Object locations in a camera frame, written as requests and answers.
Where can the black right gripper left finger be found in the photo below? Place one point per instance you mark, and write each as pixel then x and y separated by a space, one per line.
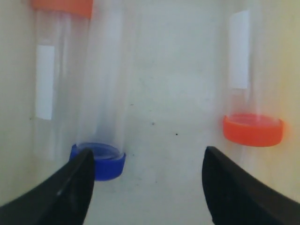
pixel 62 199

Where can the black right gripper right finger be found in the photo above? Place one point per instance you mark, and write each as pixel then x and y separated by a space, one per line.
pixel 234 197

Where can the cream plastic bin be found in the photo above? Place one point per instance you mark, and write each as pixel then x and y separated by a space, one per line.
pixel 175 102

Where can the blue-capped clear tube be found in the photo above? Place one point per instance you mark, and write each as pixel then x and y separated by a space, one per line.
pixel 103 105

